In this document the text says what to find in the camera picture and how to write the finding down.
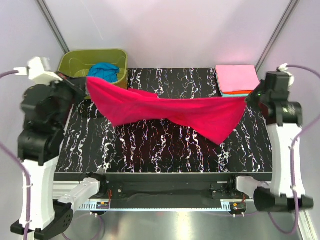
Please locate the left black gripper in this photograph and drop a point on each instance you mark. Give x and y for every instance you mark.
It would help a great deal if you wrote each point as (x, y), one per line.
(78, 85)

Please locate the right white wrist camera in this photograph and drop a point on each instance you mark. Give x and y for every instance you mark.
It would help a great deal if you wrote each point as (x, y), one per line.
(284, 68)

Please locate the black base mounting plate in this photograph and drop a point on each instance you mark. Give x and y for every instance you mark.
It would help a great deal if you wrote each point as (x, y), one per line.
(167, 192)

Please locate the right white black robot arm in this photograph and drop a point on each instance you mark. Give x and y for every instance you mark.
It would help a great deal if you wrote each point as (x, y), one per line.
(284, 120)

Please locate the folded orange t shirt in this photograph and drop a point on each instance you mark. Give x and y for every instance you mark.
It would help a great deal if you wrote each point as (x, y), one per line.
(239, 92)

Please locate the white slotted cable duct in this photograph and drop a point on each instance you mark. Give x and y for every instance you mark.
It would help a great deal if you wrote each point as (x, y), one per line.
(95, 206)

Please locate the magenta t shirt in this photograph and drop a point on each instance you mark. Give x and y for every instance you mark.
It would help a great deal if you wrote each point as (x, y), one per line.
(213, 117)

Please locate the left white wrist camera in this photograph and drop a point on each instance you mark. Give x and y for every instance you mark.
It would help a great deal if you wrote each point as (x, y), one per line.
(38, 70)

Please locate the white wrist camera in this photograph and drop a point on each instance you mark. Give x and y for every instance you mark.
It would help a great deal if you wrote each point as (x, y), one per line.
(284, 68)
(38, 70)

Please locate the folded light teal t shirt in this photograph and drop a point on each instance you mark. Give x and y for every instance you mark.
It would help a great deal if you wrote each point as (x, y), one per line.
(229, 95)

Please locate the teal blue t shirt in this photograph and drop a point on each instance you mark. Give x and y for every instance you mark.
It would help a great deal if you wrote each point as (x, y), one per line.
(105, 71)

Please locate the folded pink t shirt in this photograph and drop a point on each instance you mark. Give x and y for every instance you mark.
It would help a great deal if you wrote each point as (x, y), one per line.
(236, 78)

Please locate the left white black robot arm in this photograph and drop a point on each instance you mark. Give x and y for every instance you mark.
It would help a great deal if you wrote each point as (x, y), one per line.
(46, 108)

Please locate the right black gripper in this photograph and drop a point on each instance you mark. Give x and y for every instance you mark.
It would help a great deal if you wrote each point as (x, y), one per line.
(250, 100)

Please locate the olive green plastic bin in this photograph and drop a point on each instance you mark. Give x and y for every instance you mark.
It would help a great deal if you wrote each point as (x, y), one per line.
(77, 63)

